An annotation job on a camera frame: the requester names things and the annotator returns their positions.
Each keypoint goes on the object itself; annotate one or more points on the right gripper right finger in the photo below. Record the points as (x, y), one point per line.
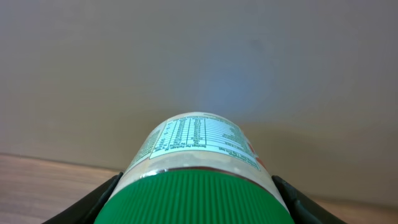
(303, 209)

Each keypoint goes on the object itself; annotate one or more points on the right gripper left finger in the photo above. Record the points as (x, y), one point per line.
(87, 208)

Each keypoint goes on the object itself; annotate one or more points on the green lid small jar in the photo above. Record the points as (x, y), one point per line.
(195, 168)

